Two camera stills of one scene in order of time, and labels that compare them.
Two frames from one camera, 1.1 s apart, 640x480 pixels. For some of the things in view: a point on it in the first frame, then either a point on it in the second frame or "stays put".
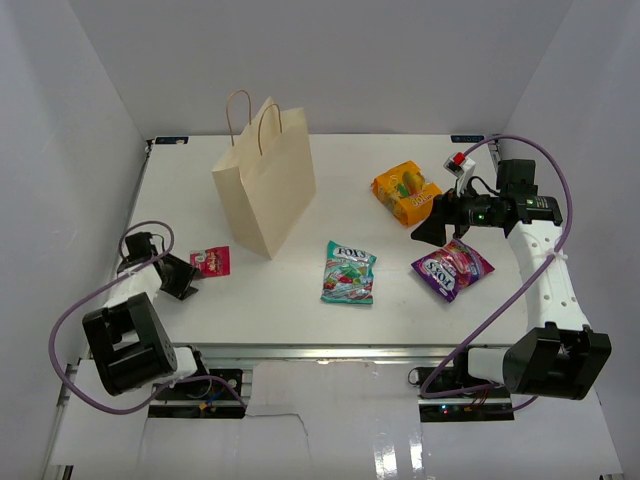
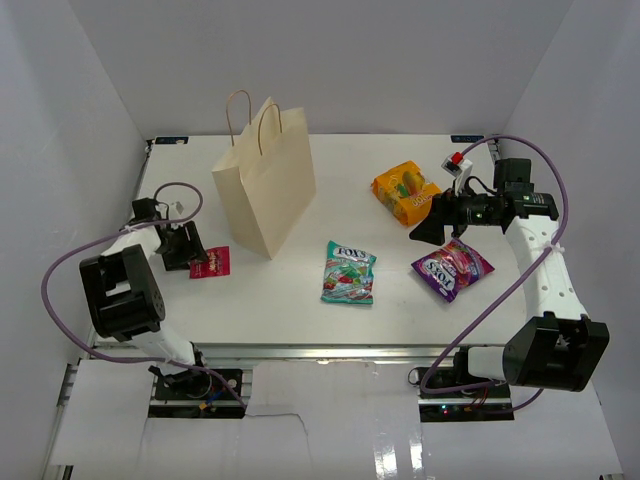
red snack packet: [211, 262] stays put
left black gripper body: [178, 272] -> [177, 250]
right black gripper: [449, 210] stays put
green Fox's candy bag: [349, 275] stays put
